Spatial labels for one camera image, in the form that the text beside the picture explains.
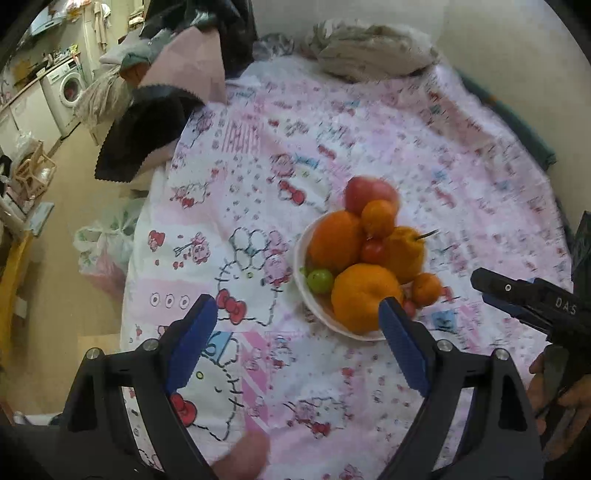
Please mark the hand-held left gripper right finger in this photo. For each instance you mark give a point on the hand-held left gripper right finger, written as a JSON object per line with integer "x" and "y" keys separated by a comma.
{"x": 404, "y": 344}

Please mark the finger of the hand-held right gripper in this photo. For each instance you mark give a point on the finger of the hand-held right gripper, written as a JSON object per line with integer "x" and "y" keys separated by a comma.
{"x": 551, "y": 285}
{"x": 521, "y": 297}

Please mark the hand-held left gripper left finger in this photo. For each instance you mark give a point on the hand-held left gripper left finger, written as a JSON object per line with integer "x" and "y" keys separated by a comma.
{"x": 191, "y": 344}

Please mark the red cherry tomato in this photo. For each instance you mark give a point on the red cherry tomato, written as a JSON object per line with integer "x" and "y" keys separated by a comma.
{"x": 373, "y": 251}
{"x": 410, "y": 308}

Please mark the small tangerine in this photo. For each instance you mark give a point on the small tangerine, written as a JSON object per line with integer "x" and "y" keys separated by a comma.
{"x": 427, "y": 289}
{"x": 378, "y": 218}

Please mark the large lumpy orange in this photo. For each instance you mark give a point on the large lumpy orange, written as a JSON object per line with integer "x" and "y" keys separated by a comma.
{"x": 362, "y": 297}

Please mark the yellow pear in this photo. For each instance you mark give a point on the yellow pear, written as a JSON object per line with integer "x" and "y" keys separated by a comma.
{"x": 406, "y": 254}

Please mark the pink speckled plate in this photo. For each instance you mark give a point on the pink speckled plate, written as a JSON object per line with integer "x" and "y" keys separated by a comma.
{"x": 314, "y": 300}

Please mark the green tomato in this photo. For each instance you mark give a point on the green tomato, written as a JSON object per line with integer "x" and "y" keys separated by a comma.
{"x": 320, "y": 280}

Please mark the large round orange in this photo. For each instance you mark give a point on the large round orange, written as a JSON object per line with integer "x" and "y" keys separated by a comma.
{"x": 334, "y": 244}

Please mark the red apple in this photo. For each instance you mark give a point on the red apple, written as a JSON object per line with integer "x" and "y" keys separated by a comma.
{"x": 364, "y": 194}

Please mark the person's right hand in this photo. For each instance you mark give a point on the person's right hand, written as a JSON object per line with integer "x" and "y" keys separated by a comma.
{"x": 535, "y": 387}

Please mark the person's left hand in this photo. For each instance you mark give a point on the person's left hand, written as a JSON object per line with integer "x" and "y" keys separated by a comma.
{"x": 244, "y": 454}

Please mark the dark cloth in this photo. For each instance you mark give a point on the dark cloth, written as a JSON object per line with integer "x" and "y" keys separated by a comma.
{"x": 582, "y": 254}

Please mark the white plastic bag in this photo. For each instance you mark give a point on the white plastic bag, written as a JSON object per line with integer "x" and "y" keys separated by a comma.
{"x": 106, "y": 249}

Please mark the teal bed edge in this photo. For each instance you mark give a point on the teal bed edge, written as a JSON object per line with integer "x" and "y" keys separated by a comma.
{"x": 521, "y": 124}

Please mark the yellow wooden furniture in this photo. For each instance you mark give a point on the yellow wooden furniture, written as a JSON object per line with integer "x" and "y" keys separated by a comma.
{"x": 14, "y": 272}

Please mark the blue box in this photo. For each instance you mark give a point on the blue box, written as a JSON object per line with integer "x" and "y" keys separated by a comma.
{"x": 41, "y": 219}

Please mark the pink cartoon printed blanket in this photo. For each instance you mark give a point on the pink cartoon printed blanket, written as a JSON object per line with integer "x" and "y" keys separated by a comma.
{"x": 369, "y": 115}

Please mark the wooden rack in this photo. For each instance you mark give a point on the wooden rack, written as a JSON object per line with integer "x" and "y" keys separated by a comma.
{"x": 32, "y": 170}

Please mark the beige fringed cloth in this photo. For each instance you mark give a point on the beige fringed cloth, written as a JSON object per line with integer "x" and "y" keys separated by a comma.
{"x": 101, "y": 97}

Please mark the white kitchen cabinets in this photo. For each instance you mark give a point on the white kitchen cabinets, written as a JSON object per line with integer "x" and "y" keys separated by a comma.
{"x": 27, "y": 120}

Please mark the pink and black zigzag-edged cloth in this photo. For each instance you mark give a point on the pink and black zigzag-edged cloth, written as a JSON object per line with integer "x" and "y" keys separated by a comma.
{"x": 184, "y": 64}

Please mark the white washing machine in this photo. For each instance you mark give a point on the white washing machine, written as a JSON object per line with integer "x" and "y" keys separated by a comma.
{"x": 67, "y": 87}

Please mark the crumpled beige duvet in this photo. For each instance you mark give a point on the crumpled beige duvet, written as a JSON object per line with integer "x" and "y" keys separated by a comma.
{"x": 369, "y": 50}

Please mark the pile of folded clothes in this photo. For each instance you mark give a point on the pile of folded clothes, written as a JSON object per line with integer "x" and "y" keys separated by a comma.
{"x": 127, "y": 55}

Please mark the grey patterned cloth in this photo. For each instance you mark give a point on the grey patterned cloth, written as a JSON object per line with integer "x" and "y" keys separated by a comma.
{"x": 274, "y": 46}

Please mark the black plastic garment bag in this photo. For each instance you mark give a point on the black plastic garment bag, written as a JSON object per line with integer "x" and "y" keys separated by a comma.
{"x": 235, "y": 27}

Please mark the hanging white cloth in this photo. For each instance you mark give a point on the hanging white cloth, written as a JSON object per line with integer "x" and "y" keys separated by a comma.
{"x": 99, "y": 27}

